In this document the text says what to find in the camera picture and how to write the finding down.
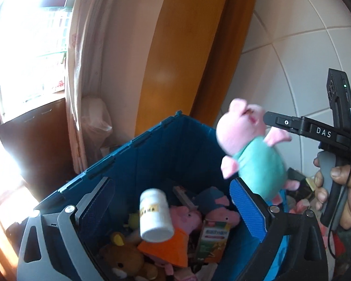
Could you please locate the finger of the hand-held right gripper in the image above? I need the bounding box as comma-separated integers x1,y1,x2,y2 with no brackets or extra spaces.
263,111,303,135

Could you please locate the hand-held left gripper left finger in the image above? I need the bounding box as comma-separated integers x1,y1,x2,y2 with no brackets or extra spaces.
16,177,116,281

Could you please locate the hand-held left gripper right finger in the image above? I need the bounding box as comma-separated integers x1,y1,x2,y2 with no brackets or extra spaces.
230,177,335,281

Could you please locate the blue dress pig plush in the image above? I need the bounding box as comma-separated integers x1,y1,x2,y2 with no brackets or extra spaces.
197,186,241,226

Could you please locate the teal dress pig plush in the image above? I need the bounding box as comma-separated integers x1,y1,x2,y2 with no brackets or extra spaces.
216,98,301,206

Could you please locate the green and orange medicine box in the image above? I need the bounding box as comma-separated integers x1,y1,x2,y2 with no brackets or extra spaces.
194,219,232,263

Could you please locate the white pill bottle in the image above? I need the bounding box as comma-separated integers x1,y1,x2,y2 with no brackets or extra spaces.
139,188,175,242

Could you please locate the orange dress pig plush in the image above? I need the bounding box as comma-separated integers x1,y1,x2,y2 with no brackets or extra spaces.
137,205,203,276

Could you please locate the blue plastic storage crate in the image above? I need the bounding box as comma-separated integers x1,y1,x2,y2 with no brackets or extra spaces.
16,111,291,281

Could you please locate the person's right hand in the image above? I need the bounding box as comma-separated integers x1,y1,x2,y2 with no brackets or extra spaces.
313,158,351,232

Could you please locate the yellow toy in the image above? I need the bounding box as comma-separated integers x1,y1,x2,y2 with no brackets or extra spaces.
126,212,141,229

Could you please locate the black gift box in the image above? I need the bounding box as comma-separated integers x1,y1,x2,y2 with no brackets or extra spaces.
285,167,321,201

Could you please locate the brown bear plush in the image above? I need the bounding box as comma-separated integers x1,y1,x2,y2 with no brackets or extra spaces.
99,232,158,281

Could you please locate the clear plastic bag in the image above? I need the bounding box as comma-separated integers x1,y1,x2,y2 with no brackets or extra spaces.
81,95,113,159

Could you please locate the wooden door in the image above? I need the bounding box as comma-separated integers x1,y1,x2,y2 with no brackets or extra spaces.
135,0,262,137

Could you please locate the pale curtain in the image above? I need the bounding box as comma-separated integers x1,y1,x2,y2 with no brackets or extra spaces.
63,0,117,179

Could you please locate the black cable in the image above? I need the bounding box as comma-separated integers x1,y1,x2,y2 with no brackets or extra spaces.
327,224,340,259

